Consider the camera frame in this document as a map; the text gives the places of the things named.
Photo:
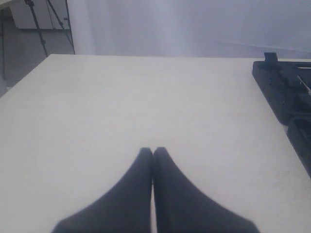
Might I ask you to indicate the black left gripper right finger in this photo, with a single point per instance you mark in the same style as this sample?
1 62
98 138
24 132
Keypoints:
181 207

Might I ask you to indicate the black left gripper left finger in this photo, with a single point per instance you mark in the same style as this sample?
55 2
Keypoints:
125 208

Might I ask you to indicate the black plastic tool case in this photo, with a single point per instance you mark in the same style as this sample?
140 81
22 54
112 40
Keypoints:
288 99

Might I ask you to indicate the clear voltage tester screwdriver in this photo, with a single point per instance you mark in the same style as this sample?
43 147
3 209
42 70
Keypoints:
304 84

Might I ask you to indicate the black tripod stand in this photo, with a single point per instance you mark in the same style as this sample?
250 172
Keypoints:
30 3

